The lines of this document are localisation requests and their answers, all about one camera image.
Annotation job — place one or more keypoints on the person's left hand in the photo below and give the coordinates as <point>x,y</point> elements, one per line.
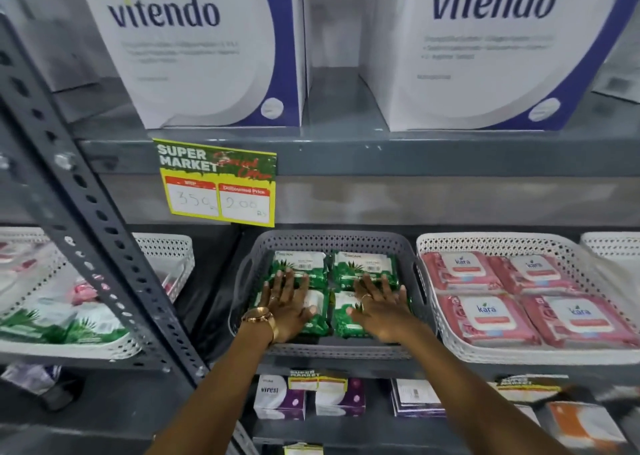
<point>285,314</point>

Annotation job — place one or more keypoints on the person's right hand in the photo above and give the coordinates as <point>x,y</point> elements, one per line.
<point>387,317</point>

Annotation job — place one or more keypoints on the person's right middle finger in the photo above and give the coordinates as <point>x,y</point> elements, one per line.
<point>384,288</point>

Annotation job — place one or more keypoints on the person's left thumb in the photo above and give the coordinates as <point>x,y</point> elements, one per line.
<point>309,313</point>

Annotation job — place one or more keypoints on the person's left little finger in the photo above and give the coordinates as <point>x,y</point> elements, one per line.
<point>262,299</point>

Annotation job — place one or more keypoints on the person's right thumb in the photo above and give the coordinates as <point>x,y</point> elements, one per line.
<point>356,310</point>

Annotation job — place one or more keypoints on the person's right little finger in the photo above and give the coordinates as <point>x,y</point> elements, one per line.
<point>409,303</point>

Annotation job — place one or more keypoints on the person's left middle finger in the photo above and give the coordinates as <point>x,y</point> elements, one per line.
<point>288,284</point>

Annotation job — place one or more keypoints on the green wet wipes packet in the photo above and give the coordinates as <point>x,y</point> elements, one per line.
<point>300,264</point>
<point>362,264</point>
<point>317,324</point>
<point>342,324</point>

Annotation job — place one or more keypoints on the person's left forearm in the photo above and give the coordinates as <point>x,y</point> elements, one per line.
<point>220,394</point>

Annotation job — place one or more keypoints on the person's right forearm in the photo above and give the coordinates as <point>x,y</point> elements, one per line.
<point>465,394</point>

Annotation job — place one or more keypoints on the pink wet wipes packet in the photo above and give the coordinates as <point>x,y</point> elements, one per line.
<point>460,269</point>
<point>487,317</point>
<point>535,272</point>
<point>582,319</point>

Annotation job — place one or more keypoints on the grey perforated plastic basket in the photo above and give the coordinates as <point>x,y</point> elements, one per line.
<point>340,242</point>

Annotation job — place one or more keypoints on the small yellow price label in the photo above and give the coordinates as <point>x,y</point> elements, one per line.
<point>317,381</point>
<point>530,387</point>

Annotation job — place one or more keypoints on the white and purple box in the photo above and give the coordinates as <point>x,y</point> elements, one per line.
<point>340,399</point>
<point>277,397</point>

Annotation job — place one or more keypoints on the white box with barcode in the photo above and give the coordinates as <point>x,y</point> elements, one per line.
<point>417,394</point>

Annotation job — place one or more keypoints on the white perforated plastic basket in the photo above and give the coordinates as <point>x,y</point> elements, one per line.
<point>615,249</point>
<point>160,249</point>
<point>500,354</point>

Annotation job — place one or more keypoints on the yellow and green price sign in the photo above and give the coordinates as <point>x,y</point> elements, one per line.
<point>215,184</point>

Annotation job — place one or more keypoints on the grey metal shelf board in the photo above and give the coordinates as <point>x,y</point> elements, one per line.
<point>400,157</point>

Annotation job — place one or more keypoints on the pink and white packet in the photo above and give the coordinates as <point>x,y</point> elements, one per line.
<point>85,292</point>

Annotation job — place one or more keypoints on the green leaf print wipes packet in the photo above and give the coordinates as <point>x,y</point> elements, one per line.
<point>60,324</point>

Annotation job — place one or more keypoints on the white and orange box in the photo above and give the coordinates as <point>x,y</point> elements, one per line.
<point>585,424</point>

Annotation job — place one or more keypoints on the large white and blue box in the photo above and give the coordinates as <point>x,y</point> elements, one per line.
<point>200,49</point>
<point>490,54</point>

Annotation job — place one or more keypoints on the grey perforated metal shelf post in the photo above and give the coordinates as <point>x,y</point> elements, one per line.
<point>75,194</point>

